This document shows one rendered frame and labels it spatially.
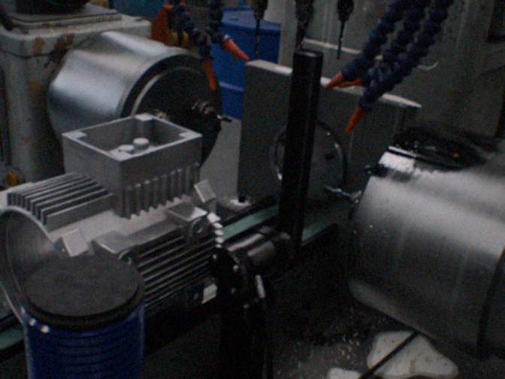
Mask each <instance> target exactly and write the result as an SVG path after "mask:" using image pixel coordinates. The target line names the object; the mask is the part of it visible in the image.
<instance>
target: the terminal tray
mask: <svg viewBox="0 0 505 379"><path fill-rule="evenodd" d="M141 116H147V117H148V118H141ZM76 132H79V133H80V134H81V135H80V136H75V135H74V134H76ZM186 133H189V134H191V135H190V136H186V135H185V134H186ZM62 139H63V153H64V166H65V174H69V173H77V174H81V176H83V175H86V178H88V177H91V180H97V184H98V185H99V184H101V186H102V189H106V188H107V189H108V194H111V193H113V208H114V210H115V211H116V213H117V214H119V216H120V218H123V217H125V218H126V219H127V220H130V219H131V218H132V214H135V215H136V216H138V217H139V216H140V214H141V211H144V212H145V213H149V211H150V207H152V208H155V210H157V208H158V204H161V205H163V206H166V205H167V201H168V200H169V202H171V203H174V198H177V199H179V200H182V199H183V194H185V195H186V196H187V197H189V189H190V187H193V186H194V185H196V184H197V183H199V182H200V171H201V151H202V135H199V134H197V133H195V132H190V130H188V129H185V128H183V127H180V126H176V125H174V124H172V123H169V122H165V121H164V120H160V118H158V117H154V116H151V115H149V114H140V115H137V116H133V117H127V118H124V119H121V120H117V121H114V122H111V123H105V124H101V125H98V126H92V127H89V128H85V129H79V130H76V131H73V132H66V133H64V135H62ZM118 153H125V155H124V156H119V155H118Z"/></svg>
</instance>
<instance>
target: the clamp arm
mask: <svg viewBox="0 0 505 379"><path fill-rule="evenodd" d="M323 62H324V53H323V52H319V51H315V50H310V49H307V48H301V49H297V50H294V54H292V70H291V79H290V87H289V103H288V112H287V121H286V136H285V145H284V153H283V168H281V178H280V193H279V201H278V211H277V226H276V231H277V232H278V233H279V234H280V236H281V238H282V237H284V236H285V237H286V238H284V239H283V240H284V241H285V243H286V244H287V243H289V245H287V247H288V252H289V258H290V259H293V258H295V257H297V256H299V255H300V254H301V244H302V238H303V230H304V217H305V211H306V203H307V191H308V190H309V183H310V169H311V163H312V155H313V142H314V136H315V129H316V116H317V109H318V102H319V96H320V89H321V82H322V69H323ZM283 235H284V236H283Z"/></svg>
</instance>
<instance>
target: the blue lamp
mask: <svg viewBox="0 0 505 379"><path fill-rule="evenodd" d="M22 312H23V328H24V336H25V345H26V361H27V369H28V377H29V379H140V376H141V375H142V372H143V370H144V337H145V294H144V298H143V299H142V300H141V303H140V304H139V305H138V306H137V307H136V308H135V309H134V310H133V311H132V312H130V313H129V314H127V315H125V316H124V317H122V318H121V319H118V320H117V321H116V322H114V323H111V324H107V325H105V326H100V327H95V328H91V329H78V330H68V329H62V328H57V327H54V326H49V325H47V324H44V323H41V322H38V321H37V320H35V319H33V318H32V317H30V316H29V315H28V314H27V313H26V312H25V310H24V309H23V306H22Z"/></svg>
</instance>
